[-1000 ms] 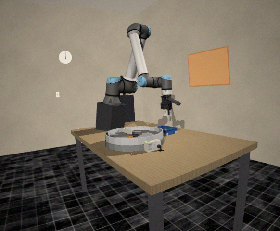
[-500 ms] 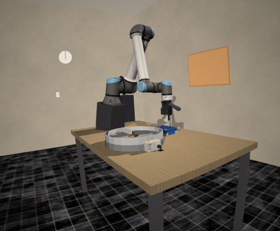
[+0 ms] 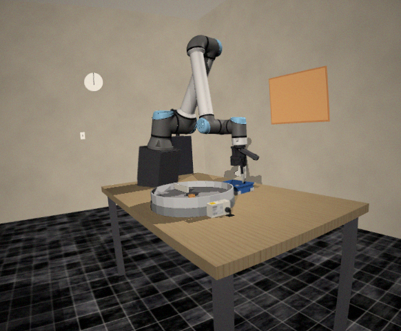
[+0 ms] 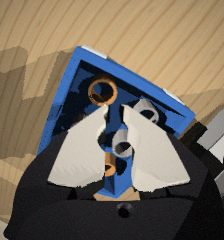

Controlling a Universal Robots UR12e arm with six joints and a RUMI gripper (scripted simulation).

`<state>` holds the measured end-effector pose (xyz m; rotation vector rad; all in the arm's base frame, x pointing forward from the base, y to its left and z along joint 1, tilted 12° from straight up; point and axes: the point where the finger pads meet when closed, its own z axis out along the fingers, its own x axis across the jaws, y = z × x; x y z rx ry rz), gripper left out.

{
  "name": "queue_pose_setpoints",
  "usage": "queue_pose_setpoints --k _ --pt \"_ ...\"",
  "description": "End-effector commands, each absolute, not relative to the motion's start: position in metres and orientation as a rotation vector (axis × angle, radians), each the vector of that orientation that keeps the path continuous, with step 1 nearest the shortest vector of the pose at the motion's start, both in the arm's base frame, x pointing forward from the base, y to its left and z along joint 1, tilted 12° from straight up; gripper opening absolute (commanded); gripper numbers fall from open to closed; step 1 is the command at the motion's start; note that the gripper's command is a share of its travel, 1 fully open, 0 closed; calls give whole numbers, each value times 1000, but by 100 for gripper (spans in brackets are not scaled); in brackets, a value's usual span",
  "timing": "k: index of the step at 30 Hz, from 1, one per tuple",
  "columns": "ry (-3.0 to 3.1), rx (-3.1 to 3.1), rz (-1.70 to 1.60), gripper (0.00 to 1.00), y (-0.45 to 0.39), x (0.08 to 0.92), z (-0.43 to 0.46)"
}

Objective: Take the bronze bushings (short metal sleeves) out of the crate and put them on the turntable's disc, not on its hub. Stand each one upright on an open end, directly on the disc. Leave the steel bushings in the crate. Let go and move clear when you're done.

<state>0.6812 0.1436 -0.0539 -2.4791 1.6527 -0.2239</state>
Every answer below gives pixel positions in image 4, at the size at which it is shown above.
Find blue crate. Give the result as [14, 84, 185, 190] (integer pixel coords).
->
[36, 45, 196, 199]

